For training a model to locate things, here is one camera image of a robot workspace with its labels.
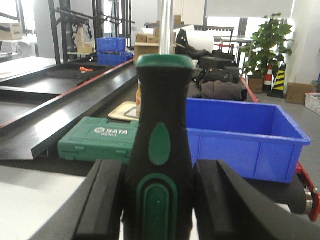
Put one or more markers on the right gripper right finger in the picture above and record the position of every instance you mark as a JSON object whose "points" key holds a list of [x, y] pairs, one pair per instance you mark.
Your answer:
{"points": [[227, 207]]}

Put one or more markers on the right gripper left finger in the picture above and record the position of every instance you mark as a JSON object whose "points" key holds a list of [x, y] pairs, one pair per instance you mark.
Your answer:
{"points": [[94, 211]]}

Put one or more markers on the green black screwdriver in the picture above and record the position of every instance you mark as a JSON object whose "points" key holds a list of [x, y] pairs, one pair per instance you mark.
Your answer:
{"points": [[159, 179]]}

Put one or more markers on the beige plastic tray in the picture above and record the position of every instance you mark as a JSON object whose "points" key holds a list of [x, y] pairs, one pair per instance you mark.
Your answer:
{"points": [[126, 111]]}

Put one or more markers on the green SATA tool case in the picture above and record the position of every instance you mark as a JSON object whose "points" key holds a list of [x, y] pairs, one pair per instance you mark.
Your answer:
{"points": [[94, 138]]}

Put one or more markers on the large blue plastic bin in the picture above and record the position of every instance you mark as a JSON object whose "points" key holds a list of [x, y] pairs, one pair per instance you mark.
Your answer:
{"points": [[258, 141]]}

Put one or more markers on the dark grey bag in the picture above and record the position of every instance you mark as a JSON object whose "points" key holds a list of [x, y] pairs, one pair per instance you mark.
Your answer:
{"points": [[218, 90]]}

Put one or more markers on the orange juice bottle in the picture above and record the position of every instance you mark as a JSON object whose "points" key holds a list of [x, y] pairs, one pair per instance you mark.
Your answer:
{"points": [[138, 99]]}

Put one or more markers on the yellow black traffic cone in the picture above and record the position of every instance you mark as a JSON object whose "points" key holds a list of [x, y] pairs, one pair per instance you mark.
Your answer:
{"points": [[279, 85]]}

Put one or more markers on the orange white traffic cone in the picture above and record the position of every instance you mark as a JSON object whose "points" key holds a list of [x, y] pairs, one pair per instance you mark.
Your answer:
{"points": [[268, 79]]}

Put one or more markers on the brown cardboard box on floor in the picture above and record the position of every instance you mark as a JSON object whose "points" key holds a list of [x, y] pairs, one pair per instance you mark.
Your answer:
{"points": [[296, 92]]}

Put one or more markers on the black equipment case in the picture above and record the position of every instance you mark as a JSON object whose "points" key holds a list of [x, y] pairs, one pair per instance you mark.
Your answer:
{"points": [[208, 62]]}

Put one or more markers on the blue crate on conveyor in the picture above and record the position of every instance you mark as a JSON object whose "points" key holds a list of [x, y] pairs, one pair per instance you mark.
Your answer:
{"points": [[114, 59]]}

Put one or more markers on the green potted plant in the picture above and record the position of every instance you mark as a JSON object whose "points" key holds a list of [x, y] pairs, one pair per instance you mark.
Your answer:
{"points": [[267, 47]]}

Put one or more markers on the upper blue crate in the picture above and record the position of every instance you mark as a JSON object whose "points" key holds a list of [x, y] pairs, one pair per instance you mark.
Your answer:
{"points": [[111, 44]]}

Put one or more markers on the white foam roll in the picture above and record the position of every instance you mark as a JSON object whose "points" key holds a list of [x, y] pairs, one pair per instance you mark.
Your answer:
{"points": [[201, 40]]}

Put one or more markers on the large open cardboard box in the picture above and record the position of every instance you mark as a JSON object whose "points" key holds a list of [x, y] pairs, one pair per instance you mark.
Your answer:
{"points": [[143, 48]]}

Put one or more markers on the white wire basket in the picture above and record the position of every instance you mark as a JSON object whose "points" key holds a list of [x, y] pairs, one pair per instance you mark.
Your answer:
{"points": [[312, 101]]}

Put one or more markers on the orange handled tool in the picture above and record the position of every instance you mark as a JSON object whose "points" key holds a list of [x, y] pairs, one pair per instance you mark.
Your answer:
{"points": [[85, 70]]}

